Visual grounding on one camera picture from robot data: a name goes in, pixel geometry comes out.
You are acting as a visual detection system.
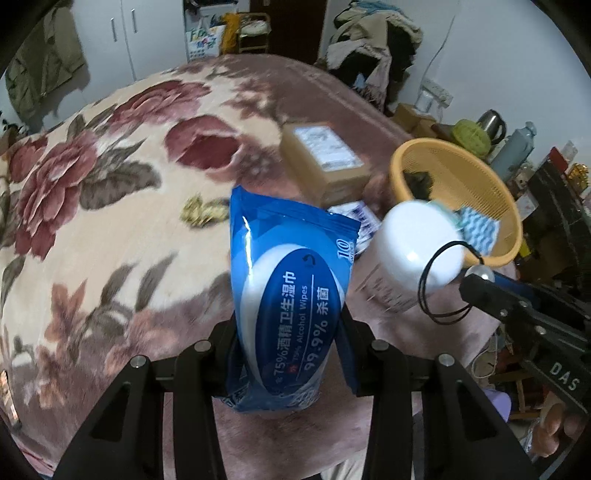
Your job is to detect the white round jar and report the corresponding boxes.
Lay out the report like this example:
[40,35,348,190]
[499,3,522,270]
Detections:
[355,199,467,315]

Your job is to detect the green plastic lid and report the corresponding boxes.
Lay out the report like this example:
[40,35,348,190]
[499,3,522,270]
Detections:
[451,119,490,155]

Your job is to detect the blue white striped towel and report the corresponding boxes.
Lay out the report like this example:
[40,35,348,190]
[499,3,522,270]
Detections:
[455,206,502,254]

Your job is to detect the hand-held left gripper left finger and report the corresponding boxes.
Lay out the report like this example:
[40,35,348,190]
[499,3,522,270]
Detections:
[55,314,241,480]

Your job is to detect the labelled cardboard box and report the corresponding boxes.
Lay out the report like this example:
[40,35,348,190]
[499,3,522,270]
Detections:
[279,121,372,208]

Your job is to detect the dark brown cloth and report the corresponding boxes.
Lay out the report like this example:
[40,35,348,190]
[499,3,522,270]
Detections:
[402,168,437,201]

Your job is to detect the grey blue thermos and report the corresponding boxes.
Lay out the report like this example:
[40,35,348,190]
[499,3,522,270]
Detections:
[490,121,539,181]

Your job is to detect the white printed shopping bag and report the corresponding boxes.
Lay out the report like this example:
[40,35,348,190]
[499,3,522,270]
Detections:
[185,23,227,63]

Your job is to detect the olive green jacket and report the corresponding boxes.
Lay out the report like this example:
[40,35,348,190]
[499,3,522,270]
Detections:
[4,0,88,123]

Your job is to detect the white power strip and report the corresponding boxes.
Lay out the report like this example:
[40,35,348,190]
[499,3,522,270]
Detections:
[422,78,453,104]

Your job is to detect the gold crinkled wrapper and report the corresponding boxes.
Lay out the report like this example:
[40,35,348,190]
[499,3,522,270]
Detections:
[180,194,232,227]

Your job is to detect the pile of clothes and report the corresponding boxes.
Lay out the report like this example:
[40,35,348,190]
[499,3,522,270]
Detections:
[325,4,423,112]

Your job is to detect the yellow plastic basket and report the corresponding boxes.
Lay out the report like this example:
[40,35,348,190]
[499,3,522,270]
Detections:
[388,138,525,268]

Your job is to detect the blue wet wipes pack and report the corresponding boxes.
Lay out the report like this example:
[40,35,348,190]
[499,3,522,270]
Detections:
[228,185,363,414]

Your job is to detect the floral blanket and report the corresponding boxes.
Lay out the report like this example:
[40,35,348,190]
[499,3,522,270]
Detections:
[0,54,513,467]

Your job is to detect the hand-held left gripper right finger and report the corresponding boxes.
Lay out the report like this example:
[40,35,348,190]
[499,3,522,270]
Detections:
[339,307,532,480]

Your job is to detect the blue white paper packet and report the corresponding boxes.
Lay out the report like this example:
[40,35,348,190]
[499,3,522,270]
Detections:
[328,199,382,254]

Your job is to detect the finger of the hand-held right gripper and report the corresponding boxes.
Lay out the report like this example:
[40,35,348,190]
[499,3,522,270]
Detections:
[458,265,546,333]
[492,271,591,319]

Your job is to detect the white wardrobe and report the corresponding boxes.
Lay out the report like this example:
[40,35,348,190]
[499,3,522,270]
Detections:
[69,0,190,86]

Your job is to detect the white cables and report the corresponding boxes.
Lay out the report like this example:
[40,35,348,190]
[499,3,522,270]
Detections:
[480,332,509,384]

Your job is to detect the black hair tie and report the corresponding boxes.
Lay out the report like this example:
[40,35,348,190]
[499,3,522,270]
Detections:
[418,240,485,326]

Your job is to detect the person's right hand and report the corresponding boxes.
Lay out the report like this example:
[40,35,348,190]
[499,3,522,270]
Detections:
[529,401,587,462]

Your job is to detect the steel electric kettle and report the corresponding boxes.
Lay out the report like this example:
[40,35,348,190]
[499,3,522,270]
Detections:
[475,109,506,146]

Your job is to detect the wooden chair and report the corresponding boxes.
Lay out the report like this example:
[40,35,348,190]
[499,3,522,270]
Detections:
[238,13,273,54]

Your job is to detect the small cardboard box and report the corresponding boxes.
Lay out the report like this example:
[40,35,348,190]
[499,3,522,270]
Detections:
[392,104,430,130]
[413,117,439,139]

